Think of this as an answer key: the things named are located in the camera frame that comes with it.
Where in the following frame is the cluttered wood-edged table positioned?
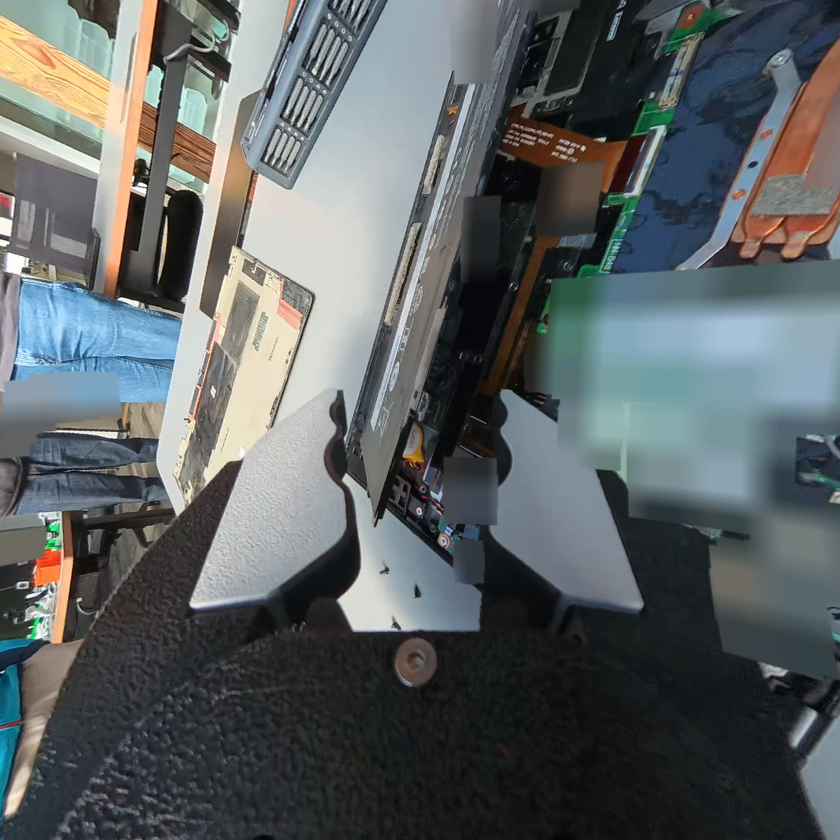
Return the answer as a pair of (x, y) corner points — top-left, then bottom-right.
(0, 512), (74, 644)

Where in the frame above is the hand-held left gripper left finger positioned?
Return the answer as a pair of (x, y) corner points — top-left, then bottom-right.
(190, 388), (362, 614)

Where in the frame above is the white desk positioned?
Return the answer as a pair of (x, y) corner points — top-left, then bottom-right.
(92, 0), (526, 634)

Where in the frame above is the black laptop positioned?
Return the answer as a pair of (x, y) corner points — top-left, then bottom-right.
(374, 0), (840, 657)

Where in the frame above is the grey screwdriver bit case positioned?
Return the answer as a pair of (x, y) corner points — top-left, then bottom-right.
(241, 0), (389, 191)

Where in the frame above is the laptop bottom cover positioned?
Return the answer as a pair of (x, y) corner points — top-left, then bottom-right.
(172, 246), (315, 503)

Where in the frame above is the grey wood-edged desk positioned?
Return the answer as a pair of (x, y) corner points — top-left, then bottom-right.
(92, 0), (161, 296)

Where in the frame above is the black office chair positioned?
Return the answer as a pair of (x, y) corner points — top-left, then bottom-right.
(118, 187), (206, 309)

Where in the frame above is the black desk leg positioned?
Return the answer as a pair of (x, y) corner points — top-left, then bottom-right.
(134, 52), (191, 253)

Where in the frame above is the black wood-edged desk panel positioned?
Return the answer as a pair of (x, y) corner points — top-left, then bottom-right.
(199, 88), (263, 317)

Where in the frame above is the black laptop battery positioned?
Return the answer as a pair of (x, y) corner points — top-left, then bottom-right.
(344, 71), (480, 526)

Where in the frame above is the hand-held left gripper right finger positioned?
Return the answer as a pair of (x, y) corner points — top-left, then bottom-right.
(482, 388), (644, 618)

